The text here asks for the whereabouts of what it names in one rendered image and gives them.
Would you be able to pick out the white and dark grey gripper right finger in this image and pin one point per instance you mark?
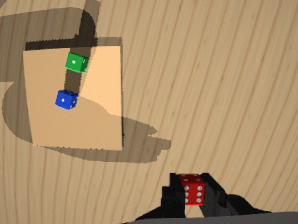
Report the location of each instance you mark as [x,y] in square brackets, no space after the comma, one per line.
[218,203]

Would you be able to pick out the red die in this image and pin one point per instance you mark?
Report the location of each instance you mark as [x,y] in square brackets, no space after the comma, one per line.
[194,187]

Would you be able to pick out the tan flat mat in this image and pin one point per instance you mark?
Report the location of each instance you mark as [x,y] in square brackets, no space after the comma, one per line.
[96,120]

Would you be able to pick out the green die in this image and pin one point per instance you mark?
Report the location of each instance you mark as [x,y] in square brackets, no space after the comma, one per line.
[77,62]

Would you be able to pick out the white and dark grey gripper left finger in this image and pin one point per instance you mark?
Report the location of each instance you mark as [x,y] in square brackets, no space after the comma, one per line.
[172,197]

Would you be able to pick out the blue die with white pips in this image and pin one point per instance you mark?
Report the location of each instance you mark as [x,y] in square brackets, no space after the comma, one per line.
[66,99]

